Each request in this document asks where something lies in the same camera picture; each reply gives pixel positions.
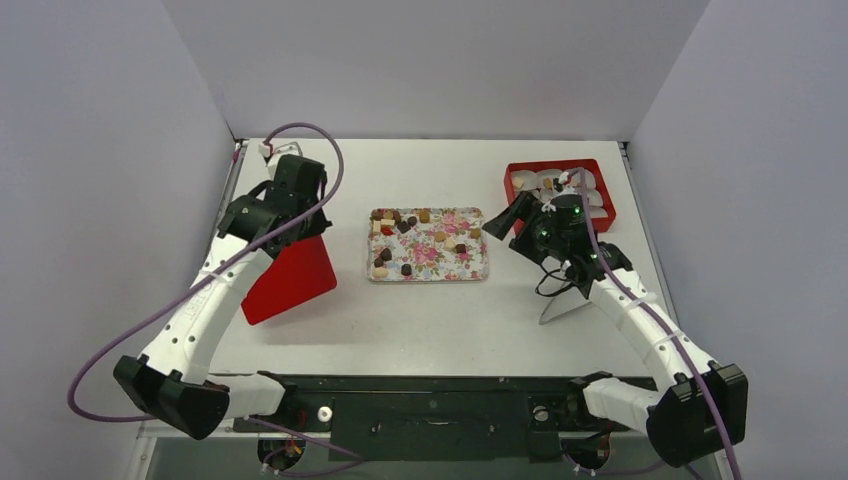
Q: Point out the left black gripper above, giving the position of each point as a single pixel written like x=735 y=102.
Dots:
x=319 y=224

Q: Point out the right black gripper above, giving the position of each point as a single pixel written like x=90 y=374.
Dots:
x=523 y=232

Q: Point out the red box lid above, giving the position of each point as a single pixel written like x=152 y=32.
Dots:
x=300 y=273

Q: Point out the metal serving tongs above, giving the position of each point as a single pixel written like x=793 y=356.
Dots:
x=558 y=308

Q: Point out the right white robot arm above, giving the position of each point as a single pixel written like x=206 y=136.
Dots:
x=699 y=406

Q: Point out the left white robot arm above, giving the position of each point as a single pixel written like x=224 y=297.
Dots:
x=171 y=379

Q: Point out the red chocolate box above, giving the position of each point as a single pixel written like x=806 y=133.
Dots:
x=540 y=177

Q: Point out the white swirl oval chocolate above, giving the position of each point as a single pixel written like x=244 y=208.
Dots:
x=380 y=272

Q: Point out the floral rectangular tray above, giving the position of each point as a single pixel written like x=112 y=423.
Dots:
x=450 y=248

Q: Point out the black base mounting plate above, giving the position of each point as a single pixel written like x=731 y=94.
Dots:
x=419 y=418

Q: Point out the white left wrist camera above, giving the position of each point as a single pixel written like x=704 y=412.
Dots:
x=269 y=152

